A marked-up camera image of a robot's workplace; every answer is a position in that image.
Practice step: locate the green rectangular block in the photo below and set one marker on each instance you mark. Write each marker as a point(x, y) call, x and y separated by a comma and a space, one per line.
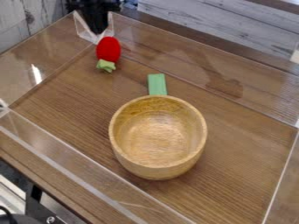
point(156, 84)

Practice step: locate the red plush strawberry toy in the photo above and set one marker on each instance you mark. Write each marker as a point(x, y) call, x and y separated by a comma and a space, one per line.
point(108, 53)

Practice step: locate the black table clamp mount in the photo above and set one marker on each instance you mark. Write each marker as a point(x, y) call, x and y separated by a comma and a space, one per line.
point(36, 213)

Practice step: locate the wooden bowl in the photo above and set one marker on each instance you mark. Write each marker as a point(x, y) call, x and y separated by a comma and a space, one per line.
point(157, 133)

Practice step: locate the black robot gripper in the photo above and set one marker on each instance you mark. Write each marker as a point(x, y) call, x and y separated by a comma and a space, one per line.
point(95, 12)

